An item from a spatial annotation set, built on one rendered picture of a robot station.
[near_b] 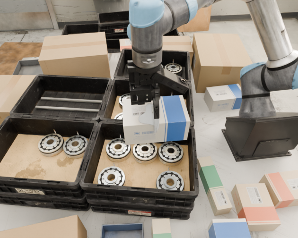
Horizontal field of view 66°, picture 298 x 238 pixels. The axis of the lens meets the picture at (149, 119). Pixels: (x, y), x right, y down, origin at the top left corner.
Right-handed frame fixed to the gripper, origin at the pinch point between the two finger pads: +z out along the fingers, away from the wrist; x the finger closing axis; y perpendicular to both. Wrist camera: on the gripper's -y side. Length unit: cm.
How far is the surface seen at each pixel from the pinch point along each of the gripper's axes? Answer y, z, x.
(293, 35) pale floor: -241, 113, -255
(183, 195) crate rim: -7.3, 18.1, 19.2
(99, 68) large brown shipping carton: 26, 30, -74
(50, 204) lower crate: 42, 36, 9
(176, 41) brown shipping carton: -26, 25, -94
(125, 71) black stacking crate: 10, 28, -66
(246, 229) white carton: -29, 32, 27
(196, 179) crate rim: -12.6, 17.8, 14.2
